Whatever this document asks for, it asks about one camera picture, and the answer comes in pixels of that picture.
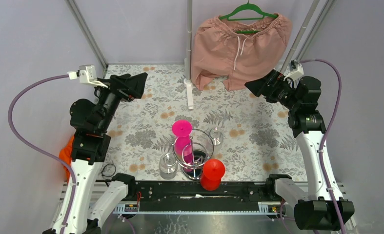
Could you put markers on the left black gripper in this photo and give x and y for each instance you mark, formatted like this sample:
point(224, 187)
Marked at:
point(123, 87)

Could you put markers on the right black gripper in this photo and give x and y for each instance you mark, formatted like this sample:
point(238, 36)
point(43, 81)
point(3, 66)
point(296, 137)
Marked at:
point(260, 87)

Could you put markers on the clear ribbed wine glass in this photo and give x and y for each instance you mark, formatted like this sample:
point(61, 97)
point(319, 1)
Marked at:
point(217, 136)

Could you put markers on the red plastic wine glass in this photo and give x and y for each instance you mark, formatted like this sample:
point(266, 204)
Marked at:
point(212, 172)

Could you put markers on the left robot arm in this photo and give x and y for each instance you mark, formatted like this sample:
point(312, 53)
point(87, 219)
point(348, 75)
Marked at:
point(89, 148)

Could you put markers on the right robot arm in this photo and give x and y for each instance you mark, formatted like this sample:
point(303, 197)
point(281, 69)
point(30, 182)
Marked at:
point(323, 207)

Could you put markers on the magenta plastic wine glass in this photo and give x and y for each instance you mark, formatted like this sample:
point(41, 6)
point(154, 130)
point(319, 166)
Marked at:
point(182, 147)

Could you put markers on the chrome wine glass rack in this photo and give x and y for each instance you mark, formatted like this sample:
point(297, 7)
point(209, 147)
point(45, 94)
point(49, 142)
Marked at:
point(203, 150)

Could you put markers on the clear wine glass left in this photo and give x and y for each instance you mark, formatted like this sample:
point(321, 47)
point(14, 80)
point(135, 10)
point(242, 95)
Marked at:
point(168, 166)

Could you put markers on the pink shorts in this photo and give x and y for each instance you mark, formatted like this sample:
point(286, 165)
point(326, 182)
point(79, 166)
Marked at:
point(241, 52)

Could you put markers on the floral table cloth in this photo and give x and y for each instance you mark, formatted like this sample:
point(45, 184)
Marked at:
point(257, 140)

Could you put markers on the green clothes hanger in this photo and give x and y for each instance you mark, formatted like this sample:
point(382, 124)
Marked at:
point(258, 14)

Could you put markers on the orange cloth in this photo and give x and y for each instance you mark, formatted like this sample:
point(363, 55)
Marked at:
point(65, 155)

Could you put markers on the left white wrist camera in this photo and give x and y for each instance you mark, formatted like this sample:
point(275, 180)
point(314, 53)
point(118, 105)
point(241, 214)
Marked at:
point(86, 74)

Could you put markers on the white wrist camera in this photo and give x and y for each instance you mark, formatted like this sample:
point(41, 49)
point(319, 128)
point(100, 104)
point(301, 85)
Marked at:
point(295, 70)
point(86, 74)

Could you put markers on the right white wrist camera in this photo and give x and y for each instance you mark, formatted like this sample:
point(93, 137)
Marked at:
point(295, 70)

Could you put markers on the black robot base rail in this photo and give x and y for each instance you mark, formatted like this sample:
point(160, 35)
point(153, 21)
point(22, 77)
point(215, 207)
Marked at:
point(190, 198)

